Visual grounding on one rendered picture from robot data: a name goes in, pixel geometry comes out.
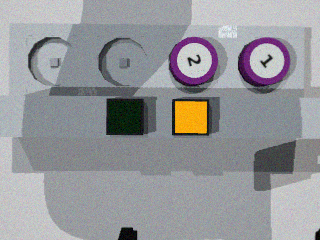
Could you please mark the grey cap tray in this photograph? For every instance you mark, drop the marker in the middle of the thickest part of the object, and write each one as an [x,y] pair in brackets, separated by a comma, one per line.
[114,81]

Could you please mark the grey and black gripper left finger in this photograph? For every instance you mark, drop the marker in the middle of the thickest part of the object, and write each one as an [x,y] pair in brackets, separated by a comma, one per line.
[127,233]

